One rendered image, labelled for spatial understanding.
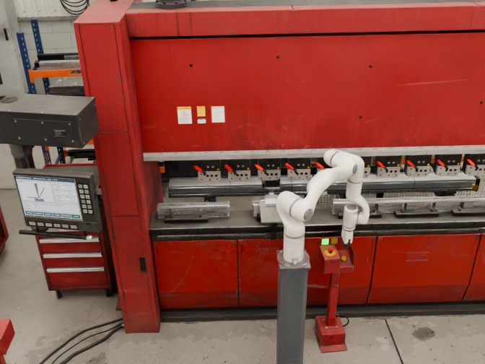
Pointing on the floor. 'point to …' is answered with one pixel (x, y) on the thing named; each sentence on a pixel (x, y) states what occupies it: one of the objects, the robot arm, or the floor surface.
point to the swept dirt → (361, 317)
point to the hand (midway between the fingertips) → (346, 245)
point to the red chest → (78, 250)
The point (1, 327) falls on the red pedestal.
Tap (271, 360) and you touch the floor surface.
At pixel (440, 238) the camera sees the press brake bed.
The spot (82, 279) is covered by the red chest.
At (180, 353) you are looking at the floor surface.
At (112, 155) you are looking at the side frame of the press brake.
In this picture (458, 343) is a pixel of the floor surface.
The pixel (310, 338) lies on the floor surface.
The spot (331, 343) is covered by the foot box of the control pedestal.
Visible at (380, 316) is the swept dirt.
